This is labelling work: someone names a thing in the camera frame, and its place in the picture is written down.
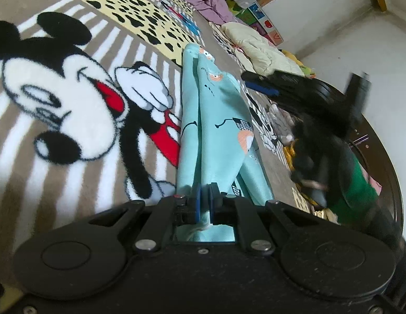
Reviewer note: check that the white fluffy garment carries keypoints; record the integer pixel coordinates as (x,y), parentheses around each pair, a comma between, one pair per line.
(281,124)

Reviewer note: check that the yellow knit sweater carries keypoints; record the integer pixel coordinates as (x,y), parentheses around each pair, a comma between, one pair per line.
(289,155)

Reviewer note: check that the teal lion print pants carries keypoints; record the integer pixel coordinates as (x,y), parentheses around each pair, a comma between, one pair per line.
(219,127)

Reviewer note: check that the pile of folded clothes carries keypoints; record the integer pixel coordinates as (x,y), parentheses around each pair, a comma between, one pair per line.
(371,181)

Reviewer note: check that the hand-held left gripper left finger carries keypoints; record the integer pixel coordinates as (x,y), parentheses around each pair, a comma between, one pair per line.
(196,204)

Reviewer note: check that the person's right hand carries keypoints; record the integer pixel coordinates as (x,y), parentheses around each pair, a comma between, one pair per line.
(320,157)

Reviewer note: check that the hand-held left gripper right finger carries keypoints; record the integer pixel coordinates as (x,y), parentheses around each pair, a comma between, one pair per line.
(217,209)

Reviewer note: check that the cream quilt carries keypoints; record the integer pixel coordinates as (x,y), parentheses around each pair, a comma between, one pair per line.
(261,49)

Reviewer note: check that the yellow green plush toy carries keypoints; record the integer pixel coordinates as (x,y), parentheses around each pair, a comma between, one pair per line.
(304,68)

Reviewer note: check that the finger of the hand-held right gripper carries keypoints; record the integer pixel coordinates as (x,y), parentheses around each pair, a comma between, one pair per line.
(263,89)
(265,78)

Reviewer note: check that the cartoon mouse printed blanket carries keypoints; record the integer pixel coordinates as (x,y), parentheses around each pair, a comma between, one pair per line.
(59,157)

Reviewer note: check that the colourful play mat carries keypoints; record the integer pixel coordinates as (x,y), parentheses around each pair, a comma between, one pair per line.
(258,19)

